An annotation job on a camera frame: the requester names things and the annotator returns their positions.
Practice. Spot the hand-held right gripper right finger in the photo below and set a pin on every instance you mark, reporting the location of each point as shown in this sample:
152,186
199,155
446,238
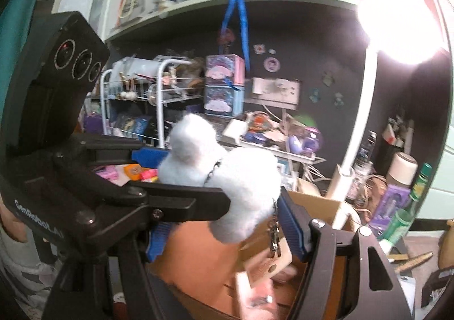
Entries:
293,227

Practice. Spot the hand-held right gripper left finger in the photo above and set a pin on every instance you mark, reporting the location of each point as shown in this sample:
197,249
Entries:
158,242

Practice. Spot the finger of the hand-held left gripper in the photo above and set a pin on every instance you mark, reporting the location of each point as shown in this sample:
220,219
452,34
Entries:
149,156
188,201

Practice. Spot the cardboard box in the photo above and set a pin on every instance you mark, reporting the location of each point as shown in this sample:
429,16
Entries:
198,263

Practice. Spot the white plush toy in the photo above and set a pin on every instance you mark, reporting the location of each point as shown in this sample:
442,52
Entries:
244,185

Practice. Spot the person's left hand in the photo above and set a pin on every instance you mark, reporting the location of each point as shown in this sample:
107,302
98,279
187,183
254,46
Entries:
12,222

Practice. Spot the pink packet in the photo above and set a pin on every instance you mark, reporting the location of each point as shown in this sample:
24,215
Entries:
253,290

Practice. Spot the white tray shelf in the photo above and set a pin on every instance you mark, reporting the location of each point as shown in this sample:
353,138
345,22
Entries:
276,151

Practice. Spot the purple ball toy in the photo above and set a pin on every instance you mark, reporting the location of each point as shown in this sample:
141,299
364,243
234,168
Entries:
308,140

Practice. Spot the pastel printed box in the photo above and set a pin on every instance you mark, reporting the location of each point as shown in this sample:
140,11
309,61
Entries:
223,69
221,101

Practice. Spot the purple packaged box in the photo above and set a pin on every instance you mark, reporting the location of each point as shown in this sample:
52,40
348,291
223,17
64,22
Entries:
390,204

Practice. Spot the green glass bottle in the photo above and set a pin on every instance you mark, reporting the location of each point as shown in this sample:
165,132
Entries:
404,213

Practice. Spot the white pink jar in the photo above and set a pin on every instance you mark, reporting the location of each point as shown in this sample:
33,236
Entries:
401,167

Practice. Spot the wooden brush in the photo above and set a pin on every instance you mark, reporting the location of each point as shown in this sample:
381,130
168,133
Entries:
413,261

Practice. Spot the black pen holder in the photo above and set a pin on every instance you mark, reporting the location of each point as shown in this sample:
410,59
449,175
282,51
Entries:
395,146

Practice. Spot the white power outlet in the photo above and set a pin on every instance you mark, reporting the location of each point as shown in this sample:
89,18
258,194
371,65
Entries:
275,91

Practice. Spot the grey patterned cloth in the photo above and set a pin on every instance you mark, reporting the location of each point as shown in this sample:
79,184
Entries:
21,270

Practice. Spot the white desk lamp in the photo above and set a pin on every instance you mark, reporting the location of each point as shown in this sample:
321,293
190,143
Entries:
400,22

